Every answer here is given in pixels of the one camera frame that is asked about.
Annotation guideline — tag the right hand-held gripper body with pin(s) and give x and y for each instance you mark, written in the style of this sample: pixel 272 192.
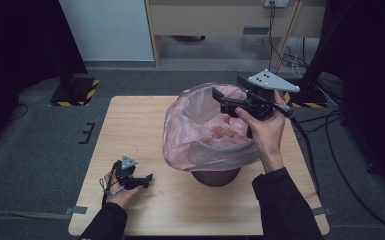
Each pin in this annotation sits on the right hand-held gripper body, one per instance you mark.
pixel 263 96

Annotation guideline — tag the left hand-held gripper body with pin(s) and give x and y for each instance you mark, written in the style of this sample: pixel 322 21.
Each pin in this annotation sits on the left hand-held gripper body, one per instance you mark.
pixel 126 175

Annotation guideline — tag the pink plastic trash bag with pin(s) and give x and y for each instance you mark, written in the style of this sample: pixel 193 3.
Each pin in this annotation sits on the pink plastic trash bag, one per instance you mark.
pixel 206 133

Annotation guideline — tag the black mesh trash bin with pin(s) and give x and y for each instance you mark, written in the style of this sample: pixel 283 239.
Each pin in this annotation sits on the black mesh trash bin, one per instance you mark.
pixel 215 178

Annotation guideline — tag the person's left hand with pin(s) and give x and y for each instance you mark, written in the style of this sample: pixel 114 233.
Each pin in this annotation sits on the person's left hand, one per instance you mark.
pixel 123 196

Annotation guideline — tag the person's right hand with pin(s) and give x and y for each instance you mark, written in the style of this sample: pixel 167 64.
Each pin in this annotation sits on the person's right hand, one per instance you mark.
pixel 266 140

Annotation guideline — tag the black yellow striped stand base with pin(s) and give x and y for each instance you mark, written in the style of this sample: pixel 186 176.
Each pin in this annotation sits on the black yellow striped stand base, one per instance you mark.
pixel 75 93
pixel 310 98

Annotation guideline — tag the grey tape piece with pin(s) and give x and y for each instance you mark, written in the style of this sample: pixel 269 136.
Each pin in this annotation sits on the grey tape piece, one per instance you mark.
pixel 76 210
pixel 321 211

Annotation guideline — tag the light wooden desk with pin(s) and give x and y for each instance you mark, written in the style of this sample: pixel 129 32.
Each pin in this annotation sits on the light wooden desk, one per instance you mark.
pixel 213 20

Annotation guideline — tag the grey floor strip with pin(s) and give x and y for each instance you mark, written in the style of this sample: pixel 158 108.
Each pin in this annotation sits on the grey floor strip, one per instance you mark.
pixel 20 215

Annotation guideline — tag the dark curtain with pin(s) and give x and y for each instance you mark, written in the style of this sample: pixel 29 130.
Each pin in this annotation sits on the dark curtain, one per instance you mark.
pixel 20 43
pixel 373 66

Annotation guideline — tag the white panel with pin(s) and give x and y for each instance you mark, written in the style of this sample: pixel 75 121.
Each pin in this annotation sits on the white panel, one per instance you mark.
pixel 106 30

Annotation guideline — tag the grey wall socket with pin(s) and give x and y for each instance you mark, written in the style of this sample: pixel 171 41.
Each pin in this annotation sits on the grey wall socket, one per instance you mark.
pixel 276 2

